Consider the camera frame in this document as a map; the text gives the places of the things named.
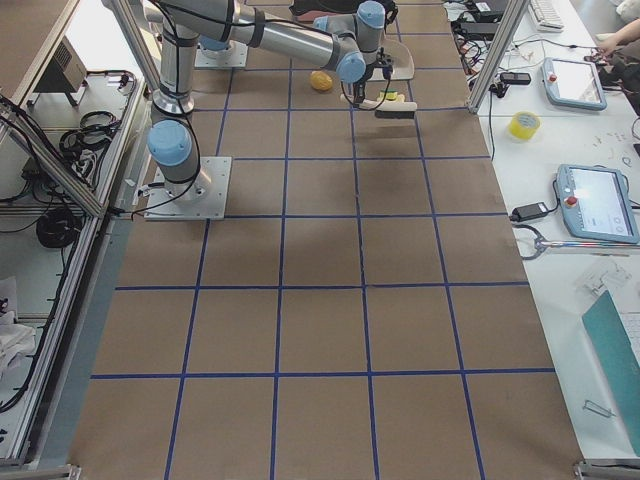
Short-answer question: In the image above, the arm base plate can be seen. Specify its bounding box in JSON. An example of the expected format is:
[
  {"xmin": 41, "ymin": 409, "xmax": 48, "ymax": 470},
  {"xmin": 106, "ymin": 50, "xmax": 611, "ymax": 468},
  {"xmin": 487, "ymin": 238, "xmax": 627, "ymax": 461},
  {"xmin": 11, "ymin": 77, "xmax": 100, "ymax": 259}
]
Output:
[
  {"xmin": 195, "ymin": 39, "xmax": 248, "ymax": 70},
  {"xmin": 143, "ymin": 156, "xmax": 232, "ymax": 221}
]

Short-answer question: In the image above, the white hand brush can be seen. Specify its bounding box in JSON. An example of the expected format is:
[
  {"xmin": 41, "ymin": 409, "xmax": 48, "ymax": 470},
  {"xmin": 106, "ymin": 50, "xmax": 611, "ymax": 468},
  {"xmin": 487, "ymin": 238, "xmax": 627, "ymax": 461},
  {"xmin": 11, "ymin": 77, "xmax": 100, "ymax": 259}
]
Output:
[{"xmin": 340, "ymin": 93, "xmax": 418, "ymax": 119}]

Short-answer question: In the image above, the black power adapter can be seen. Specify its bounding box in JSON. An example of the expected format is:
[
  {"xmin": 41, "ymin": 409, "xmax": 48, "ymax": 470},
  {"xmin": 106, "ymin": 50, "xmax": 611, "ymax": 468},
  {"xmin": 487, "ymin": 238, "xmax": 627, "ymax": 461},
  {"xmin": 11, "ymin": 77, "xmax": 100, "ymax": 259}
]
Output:
[{"xmin": 509, "ymin": 202, "xmax": 556, "ymax": 223}]

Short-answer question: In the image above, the aluminium frame post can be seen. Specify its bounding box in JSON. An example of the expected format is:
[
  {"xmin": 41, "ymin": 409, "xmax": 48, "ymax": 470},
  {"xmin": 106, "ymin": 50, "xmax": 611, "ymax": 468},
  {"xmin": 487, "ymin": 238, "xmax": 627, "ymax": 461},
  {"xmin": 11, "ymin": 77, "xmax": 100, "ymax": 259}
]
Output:
[{"xmin": 467, "ymin": 0, "xmax": 529, "ymax": 114}]

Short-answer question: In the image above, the orange potato toy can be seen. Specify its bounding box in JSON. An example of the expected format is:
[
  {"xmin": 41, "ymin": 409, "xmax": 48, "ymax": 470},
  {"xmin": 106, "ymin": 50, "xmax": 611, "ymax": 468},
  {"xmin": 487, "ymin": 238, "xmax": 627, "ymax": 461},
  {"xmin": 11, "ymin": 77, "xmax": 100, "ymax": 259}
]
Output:
[{"xmin": 309, "ymin": 71, "xmax": 333, "ymax": 92}]

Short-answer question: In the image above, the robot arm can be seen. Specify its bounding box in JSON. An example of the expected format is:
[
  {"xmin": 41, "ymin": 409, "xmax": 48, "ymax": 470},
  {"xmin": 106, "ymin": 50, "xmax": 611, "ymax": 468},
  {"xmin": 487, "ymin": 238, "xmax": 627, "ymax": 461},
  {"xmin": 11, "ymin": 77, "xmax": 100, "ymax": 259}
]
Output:
[{"xmin": 147, "ymin": 1, "xmax": 386, "ymax": 200}]

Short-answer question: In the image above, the teach pendant near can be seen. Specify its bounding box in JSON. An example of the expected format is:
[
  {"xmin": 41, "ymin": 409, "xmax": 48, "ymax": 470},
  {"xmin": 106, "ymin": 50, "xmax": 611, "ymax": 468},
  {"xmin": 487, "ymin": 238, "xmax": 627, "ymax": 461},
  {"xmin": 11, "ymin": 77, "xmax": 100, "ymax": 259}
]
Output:
[{"xmin": 555, "ymin": 164, "xmax": 639, "ymax": 244}]

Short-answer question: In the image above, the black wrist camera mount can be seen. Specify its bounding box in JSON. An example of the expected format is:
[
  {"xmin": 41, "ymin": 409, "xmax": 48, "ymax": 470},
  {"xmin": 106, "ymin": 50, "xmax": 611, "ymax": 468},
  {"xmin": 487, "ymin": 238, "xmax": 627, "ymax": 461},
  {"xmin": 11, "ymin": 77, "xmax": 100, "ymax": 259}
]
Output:
[{"xmin": 375, "ymin": 47, "xmax": 394, "ymax": 81}]

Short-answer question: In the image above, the white plastic dustpan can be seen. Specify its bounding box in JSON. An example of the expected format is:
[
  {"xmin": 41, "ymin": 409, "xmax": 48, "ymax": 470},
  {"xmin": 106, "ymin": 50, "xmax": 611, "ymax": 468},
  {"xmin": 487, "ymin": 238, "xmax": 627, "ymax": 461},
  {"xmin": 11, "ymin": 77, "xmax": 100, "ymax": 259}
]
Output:
[{"xmin": 382, "ymin": 39, "xmax": 415, "ymax": 81}]

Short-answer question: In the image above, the yellow tape roll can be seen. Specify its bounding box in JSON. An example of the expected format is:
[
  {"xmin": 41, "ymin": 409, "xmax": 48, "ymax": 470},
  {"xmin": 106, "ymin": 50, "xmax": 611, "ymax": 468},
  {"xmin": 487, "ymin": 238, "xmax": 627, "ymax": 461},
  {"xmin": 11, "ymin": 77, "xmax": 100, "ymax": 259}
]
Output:
[{"xmin": 507, "ymin": 111, "xmax": 541, "ymax": 141}]

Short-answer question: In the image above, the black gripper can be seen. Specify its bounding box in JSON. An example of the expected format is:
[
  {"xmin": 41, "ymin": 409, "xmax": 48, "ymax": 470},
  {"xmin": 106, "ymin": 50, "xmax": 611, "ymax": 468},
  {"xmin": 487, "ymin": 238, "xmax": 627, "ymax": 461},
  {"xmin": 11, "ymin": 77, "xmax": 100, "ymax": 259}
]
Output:
[{"xmin": 351, "ymin": 80, "xmax": 367, "ymax": 103}]

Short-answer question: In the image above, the yellow green sponge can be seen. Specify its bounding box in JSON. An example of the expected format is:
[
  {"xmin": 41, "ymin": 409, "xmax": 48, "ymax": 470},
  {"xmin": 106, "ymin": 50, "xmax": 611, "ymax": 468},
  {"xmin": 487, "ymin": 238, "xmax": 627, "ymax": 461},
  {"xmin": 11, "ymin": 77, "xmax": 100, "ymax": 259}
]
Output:
[{"xmin": 377, "ymin": 90, "xmax": 404, "ymax": 102}]

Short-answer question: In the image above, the teach pendant far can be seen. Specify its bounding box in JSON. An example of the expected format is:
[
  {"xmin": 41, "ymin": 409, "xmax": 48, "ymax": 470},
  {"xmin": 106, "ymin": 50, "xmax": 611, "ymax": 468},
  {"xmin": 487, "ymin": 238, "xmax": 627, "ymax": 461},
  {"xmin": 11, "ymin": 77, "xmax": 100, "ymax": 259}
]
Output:
[{"xmin": 541, "ymin": 57, "xmax": 607, "ymax": 111}]

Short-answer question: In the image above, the teach pendant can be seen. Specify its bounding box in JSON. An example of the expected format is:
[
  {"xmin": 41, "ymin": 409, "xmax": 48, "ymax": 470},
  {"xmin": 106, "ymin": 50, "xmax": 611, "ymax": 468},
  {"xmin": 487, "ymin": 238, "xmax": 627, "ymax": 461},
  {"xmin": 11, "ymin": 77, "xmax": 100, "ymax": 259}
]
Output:
[
  {"xmin": 541, "ymin": 57, "xmax": 607, "ymax": 111},
  {"xmin": 555, "ymin": 164, "xmax": 639, "ymax": 244}
]

